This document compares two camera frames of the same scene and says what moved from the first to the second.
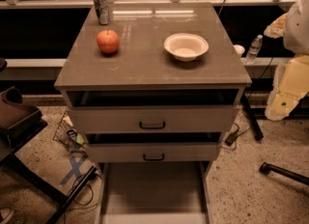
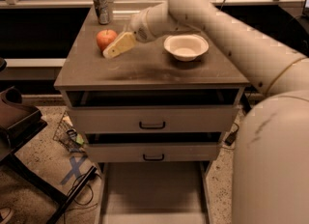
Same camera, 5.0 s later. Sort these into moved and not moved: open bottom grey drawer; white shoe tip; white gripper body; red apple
Moved: white gripper body
Not moved: open bottom grey drawer; white shoe tip; red apple
